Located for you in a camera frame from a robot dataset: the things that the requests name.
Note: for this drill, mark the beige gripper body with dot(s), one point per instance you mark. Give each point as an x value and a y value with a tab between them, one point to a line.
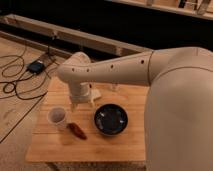
80	92

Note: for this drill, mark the dark red pepper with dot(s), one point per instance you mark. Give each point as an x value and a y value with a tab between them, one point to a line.
77	131

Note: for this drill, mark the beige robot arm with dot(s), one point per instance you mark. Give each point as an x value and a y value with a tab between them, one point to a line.
178	116

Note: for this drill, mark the white plastic cup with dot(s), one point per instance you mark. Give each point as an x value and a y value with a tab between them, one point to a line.
57	117

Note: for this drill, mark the black bowl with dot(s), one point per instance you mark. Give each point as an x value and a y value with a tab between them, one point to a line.
110	119

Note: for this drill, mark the wooden table board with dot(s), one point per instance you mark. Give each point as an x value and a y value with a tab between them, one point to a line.
51	145

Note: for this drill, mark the wooden frame rail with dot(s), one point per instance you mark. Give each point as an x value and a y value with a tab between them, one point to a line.
77	37

